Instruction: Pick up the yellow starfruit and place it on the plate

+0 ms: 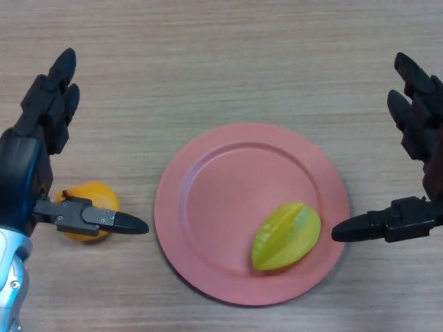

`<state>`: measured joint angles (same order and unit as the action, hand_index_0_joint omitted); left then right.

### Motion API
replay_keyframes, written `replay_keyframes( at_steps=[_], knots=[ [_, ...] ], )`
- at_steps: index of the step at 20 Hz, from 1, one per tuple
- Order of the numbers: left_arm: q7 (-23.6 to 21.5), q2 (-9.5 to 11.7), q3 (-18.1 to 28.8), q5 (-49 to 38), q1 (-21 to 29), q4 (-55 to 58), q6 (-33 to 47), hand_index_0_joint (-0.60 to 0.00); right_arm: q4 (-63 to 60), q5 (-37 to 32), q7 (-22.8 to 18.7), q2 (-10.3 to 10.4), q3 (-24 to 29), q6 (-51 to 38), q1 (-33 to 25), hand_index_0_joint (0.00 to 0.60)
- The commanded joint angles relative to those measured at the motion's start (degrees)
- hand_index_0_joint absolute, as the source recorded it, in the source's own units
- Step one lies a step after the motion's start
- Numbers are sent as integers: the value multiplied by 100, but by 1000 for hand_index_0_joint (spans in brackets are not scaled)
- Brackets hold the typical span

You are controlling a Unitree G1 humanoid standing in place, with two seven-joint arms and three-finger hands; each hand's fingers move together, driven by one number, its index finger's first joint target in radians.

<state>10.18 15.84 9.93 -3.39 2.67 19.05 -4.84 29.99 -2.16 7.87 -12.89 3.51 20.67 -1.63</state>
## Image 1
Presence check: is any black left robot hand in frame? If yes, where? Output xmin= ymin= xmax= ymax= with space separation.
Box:
xmin=0 ymin=47 xmax=150 ymax=239

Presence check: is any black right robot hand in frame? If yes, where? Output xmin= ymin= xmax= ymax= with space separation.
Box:
xmin=331 ymin=52 xmax=443 ymax=243

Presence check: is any yellow starfruit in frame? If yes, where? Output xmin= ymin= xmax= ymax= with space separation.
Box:
xmin=251 ymin=201 xmax=322 ymax=272

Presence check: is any pink round plate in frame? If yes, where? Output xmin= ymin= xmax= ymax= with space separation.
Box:
xmin=154 ymin=122 xmax=350 ymax=307

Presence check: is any orange pear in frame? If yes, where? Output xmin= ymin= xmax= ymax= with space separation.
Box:
xmin=55 ymin=181 xmax=121 ymax=243

